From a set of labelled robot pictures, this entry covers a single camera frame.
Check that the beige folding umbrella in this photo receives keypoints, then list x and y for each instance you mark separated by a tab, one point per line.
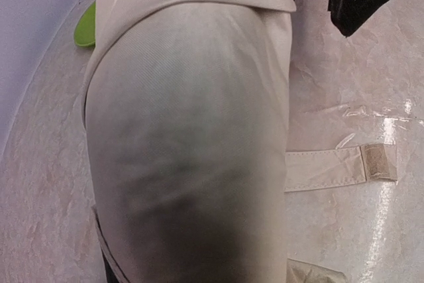
186	108

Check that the green flat plate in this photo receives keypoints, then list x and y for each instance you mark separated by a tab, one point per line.
84	33

